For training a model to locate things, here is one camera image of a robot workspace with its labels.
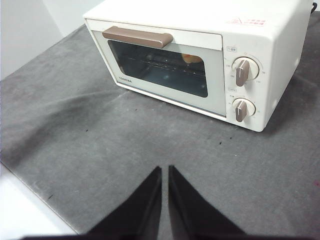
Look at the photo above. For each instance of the white oven knob beige grip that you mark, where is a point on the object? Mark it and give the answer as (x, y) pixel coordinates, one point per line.
(242, 110)
(243, 70)

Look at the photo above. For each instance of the white Toshiba toaster oven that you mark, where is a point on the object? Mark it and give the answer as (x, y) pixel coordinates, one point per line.
(250, 30)

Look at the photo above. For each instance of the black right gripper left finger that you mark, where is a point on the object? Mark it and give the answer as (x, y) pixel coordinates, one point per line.
(140, 215)

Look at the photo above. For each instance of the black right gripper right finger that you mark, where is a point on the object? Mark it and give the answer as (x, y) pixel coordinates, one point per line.
(190, 215)

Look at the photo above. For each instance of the dark grey felt table mat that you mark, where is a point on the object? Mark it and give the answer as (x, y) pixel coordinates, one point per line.
(75, 125)

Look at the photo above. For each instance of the golden brown bread loaf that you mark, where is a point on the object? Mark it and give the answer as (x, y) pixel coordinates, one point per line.
(191, 58)

